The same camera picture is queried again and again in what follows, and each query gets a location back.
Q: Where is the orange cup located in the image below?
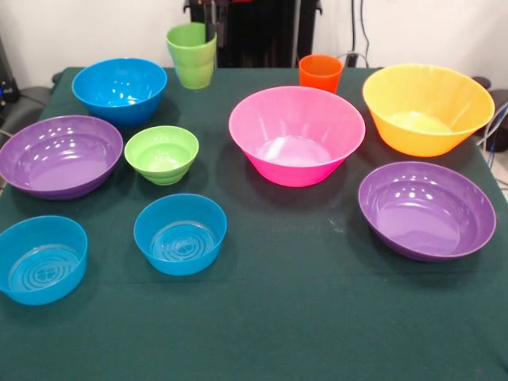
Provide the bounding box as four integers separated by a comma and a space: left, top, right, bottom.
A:
298, 54, 344, 95

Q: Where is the dark green tablecloth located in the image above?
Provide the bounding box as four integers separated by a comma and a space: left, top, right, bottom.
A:
0, 66, 508, 381

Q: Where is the black plug with grey cable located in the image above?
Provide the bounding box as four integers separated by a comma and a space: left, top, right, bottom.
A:
336, 50, 368, 68

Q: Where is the yellow-orange bowl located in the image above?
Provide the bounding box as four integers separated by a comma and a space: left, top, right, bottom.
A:
362, 63, 496, 158

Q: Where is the deep smooth blue bowl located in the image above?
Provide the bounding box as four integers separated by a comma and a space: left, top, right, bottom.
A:
71, 57, 168, 129

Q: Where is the black equipment rack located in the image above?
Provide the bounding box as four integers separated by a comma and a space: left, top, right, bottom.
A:
0, 37, 20, 120

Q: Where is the green cup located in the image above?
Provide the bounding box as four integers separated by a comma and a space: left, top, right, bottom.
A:
165, 22, 218, 90

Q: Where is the small green bowl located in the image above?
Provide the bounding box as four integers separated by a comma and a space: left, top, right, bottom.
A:
124, 125, 200, 187

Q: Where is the pink bowl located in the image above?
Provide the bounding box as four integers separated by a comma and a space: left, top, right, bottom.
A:
228, 86, 366, 188

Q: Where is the light blue cable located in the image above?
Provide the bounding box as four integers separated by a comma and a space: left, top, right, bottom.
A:
478, 101, 508, 154

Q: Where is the blue bowl with ringed bottom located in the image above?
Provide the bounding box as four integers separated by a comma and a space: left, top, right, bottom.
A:
133, 193, 228, 277
0, 215, 89, 306

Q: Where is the purple bowl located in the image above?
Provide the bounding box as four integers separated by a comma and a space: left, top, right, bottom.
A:
0, 114, 124, 201
357, 160, 497, 263

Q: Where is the black rounded seat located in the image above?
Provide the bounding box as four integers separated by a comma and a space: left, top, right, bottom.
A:
7, 84, 53, 132

